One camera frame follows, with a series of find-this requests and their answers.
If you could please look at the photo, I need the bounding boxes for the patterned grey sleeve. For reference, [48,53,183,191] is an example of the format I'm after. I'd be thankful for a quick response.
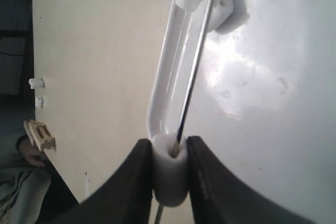
[0,165,79,224]

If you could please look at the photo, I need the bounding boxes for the white clip on table edge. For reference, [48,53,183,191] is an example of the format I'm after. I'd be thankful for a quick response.
[28,78,45,90]

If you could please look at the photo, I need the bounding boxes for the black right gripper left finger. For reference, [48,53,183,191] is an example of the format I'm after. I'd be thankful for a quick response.
[51,139,153,224]

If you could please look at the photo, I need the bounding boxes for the thin metal skewer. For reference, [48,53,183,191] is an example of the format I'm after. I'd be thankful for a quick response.
[154,0,214,223]

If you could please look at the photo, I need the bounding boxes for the white rectangular plastic tray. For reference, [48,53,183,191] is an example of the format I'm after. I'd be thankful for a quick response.
[145,0,336,224]

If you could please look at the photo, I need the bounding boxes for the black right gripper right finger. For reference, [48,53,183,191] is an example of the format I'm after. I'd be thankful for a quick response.
[186,136,311,223]

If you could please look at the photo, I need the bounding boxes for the small wooden block stack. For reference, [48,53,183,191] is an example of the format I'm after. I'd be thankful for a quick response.
[24,120,56,152]

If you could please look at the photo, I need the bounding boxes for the person hand at table edge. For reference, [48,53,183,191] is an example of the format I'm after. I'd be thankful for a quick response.
[16,135,46,167]

